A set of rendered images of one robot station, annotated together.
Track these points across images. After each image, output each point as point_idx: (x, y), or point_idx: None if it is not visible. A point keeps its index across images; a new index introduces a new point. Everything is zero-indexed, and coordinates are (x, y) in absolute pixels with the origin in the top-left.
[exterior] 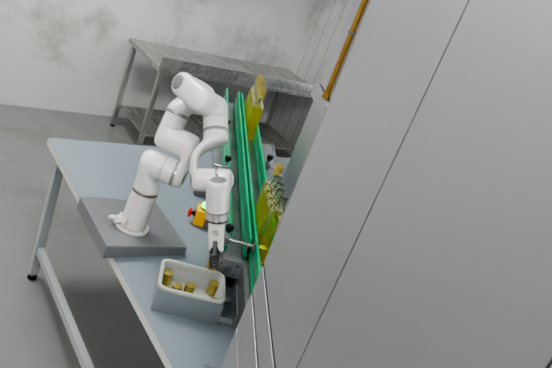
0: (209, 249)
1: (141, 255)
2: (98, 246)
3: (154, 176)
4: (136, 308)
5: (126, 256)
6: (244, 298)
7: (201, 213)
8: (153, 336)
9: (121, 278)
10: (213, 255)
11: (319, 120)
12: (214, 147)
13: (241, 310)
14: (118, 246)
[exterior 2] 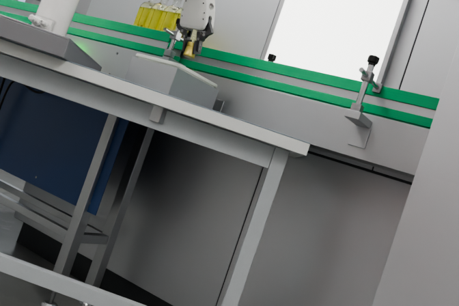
0: (204, 26)
1: (81, 64)
2: (43, 47)
3: None
4: (151, 97)
5: (74, 62)
6: (231, 81)
7: None
8: (202, 111)
9: (98, 78)
10: (212, 31)
11: None
12: None
13: (235, 91)
14: (74, 43)
